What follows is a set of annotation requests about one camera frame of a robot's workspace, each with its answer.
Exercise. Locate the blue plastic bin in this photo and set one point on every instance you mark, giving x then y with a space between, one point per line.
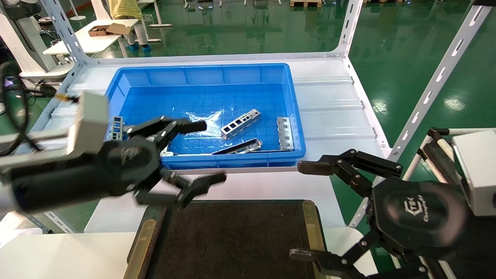
232 89

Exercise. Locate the black container with brass edges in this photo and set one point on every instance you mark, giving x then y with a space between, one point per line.
232 240

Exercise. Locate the white humanoid robot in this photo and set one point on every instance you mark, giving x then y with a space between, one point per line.
23 42

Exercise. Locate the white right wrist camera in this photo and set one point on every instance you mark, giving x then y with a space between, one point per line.
478 170

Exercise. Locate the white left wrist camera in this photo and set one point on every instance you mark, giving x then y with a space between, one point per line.
91 116

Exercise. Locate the grey metal channel part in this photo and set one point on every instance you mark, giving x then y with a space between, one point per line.
167 152

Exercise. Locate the silver bracket with square holes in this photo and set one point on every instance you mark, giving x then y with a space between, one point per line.
240 124
117 128
285 133

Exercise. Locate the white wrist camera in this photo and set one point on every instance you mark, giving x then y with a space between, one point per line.
91 116
478 170

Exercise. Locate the long dark metal channel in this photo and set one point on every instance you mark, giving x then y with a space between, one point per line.
240 147

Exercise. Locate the wooden pallet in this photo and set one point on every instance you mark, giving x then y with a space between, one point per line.
306 3

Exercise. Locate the clear plastic film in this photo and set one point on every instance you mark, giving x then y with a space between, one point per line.
205 122

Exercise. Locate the open cardboard box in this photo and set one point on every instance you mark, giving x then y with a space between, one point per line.
110 29

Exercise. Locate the person in yellow gown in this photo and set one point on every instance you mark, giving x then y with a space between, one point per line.
124 9

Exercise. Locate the white table with cardboard box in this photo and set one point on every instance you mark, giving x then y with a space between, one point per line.
93 42

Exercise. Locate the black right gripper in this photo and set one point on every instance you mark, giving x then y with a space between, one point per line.
418 217

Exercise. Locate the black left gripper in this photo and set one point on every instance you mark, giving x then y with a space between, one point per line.
97 170

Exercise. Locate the white metal shelving rack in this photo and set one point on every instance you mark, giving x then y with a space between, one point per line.
350 27

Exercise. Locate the white cart frame black fittings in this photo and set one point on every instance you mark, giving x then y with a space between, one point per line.
441 162

